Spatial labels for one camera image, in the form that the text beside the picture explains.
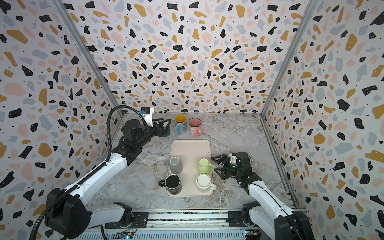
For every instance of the light green mug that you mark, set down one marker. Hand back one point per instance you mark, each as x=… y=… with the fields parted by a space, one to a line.
x=205 y=167

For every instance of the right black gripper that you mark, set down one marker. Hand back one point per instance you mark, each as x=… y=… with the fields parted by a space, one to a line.
x=224 y=167

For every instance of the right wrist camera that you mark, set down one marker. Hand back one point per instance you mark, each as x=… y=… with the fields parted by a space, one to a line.
x=233 y=158

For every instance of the white cream mug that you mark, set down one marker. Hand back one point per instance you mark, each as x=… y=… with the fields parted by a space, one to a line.
x=205 y=184

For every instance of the black mug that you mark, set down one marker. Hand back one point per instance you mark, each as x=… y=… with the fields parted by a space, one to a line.
x=172 y=183

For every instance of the grey handleless cup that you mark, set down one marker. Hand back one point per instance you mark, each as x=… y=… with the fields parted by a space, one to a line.
x=175 y=165

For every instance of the circuit board right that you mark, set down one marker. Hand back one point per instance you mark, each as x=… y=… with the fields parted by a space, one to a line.
x=253 y=234

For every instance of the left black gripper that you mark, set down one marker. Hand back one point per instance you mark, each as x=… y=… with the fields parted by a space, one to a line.
x=159 y=133

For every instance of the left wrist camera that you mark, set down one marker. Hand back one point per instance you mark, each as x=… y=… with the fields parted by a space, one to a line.
x=147 y=113

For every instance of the light blue yellow-inside mug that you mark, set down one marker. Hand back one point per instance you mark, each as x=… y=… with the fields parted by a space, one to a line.
x=181 y=124

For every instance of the beige rectangular tray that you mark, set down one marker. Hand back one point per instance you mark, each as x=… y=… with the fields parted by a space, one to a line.
x=190 y=152

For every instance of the pink glass mug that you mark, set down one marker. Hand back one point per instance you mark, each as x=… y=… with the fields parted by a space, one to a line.
x=195 y=125

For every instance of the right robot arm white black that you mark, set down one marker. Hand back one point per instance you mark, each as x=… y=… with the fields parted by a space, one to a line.
x=277 y=220

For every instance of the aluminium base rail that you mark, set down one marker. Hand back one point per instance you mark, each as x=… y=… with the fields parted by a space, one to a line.
x=181 y=224

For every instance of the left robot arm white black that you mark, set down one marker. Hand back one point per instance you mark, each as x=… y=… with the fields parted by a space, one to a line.
x=67 y=213

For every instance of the green circuit board left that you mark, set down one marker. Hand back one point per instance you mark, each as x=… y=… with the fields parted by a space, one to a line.
x=123 y=236

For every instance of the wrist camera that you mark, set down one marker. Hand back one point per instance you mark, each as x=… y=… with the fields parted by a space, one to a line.
x=233 y=158
x=147 y=113

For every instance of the dark green mug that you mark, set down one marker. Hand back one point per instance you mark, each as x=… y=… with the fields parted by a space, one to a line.
x=167 y=133

